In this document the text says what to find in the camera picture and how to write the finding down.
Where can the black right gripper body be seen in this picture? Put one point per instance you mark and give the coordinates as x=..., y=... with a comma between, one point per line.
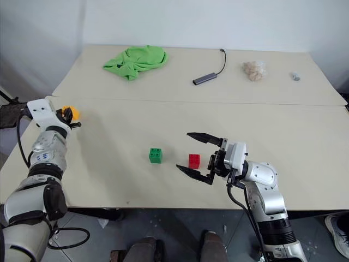
x=216, y=163

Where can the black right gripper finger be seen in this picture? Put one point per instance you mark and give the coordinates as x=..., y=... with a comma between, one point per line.
x=193, y=173
x=203, y=137

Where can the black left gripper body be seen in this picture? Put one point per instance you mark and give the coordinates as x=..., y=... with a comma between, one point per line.
x=63, y=119

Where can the orange toy brick cube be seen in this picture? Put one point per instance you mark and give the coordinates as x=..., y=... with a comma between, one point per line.
x=76, y=114

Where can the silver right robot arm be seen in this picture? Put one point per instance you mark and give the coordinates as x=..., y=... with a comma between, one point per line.
x=267, y=196

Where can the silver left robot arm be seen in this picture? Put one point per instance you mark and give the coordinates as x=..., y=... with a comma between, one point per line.
x=49, y=152

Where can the red toy brick cube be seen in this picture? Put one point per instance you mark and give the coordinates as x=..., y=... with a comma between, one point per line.
x=194, y=161

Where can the green toy brick cube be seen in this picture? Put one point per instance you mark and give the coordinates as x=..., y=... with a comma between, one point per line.
x=155, y=155

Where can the dark rounded shape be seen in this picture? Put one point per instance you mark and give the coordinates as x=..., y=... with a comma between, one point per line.
x=214, y=245
x=145, y=249

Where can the clear bag of wooden pieces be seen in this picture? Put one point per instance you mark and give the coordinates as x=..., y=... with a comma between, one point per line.
x=254, y=71

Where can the crumpled green cloth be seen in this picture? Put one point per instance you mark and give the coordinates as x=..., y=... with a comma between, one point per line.
x=139, y=61

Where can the small grey round object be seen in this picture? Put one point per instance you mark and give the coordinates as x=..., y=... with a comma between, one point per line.
x=295, y=76

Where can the white sneaker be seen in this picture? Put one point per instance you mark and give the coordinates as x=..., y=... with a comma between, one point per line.
x=338, y=232

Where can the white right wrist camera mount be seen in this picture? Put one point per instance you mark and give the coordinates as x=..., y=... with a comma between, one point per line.
x=235, y=158

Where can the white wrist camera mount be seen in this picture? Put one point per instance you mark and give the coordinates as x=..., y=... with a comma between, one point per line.
x=235, y=158
x=41, y=110

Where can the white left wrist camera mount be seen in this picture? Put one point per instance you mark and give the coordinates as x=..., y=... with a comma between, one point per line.
x=41, y=110

